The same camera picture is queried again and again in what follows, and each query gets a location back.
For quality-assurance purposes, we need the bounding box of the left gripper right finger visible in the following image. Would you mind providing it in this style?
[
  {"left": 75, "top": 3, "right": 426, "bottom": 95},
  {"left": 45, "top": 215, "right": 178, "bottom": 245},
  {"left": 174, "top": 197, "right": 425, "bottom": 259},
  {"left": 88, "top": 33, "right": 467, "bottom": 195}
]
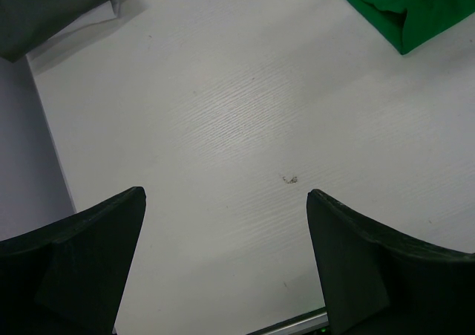
[{"left": 307, "top": 189, "right": 474, "bottom": 334}]

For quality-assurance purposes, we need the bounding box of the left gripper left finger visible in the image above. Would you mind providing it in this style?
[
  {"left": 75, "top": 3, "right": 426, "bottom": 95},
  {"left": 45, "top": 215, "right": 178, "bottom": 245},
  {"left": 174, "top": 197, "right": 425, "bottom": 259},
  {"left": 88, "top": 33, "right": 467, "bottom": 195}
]
[{"left": 1, "top": 186, "right": 145, "bottom": 334}]

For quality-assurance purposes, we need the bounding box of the grey t shirt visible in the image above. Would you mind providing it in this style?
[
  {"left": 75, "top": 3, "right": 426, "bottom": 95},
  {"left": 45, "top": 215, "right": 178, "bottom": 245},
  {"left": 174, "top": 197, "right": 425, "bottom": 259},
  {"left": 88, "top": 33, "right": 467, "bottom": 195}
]
[{"left": 1, "top": 0, "right": 109, "bottom": 62}]

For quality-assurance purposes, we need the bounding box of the white t shirt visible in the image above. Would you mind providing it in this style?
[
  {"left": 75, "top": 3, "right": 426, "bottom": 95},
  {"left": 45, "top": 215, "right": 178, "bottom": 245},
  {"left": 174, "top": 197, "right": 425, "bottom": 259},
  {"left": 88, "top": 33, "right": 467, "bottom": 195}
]
[{"left": 27, "top": 0, "right": 128, "bottom": 60}]

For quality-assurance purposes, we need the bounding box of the green t shirt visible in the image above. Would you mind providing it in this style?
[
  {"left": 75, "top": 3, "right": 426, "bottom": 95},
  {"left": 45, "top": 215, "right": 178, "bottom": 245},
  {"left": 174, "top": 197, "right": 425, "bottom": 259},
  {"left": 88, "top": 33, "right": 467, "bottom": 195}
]
[{"left": 346, "top": 0, "right": 474, "bottom": 55}]

